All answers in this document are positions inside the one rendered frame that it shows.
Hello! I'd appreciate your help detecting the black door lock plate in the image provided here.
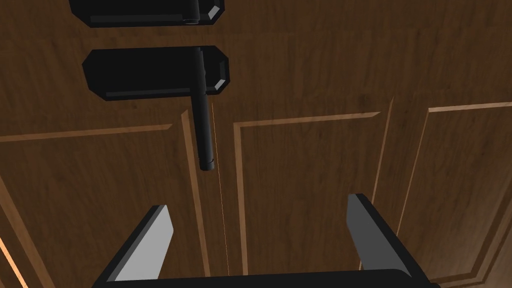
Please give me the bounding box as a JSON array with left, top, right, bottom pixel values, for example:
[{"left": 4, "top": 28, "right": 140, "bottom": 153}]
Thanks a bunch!
[{"left": 68, "top": 0, "right": 226, "bottom": 29}]

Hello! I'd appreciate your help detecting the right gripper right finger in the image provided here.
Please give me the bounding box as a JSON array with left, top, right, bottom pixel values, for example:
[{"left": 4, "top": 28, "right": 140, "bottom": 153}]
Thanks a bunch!
[{"left": 346, "top": 193, "right": 423, "bottom": 279}]

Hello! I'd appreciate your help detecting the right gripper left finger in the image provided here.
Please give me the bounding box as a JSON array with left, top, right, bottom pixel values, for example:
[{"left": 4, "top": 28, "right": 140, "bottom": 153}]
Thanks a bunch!
[{"left": 99, "top": 204, "right": 175, "bottom": 283}]

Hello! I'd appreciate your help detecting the black lever door handle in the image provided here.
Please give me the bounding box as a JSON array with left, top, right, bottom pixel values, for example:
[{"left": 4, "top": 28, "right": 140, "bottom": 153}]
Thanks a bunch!
[{"left": 81, "top": 45, "right": 231, "bottom": 172}]

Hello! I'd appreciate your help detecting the brown wooden door leaf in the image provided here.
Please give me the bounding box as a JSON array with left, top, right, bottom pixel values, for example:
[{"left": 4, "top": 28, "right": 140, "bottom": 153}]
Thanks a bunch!
[{"left": 0, "top": 0, "right": 512, "bottom": 288}]

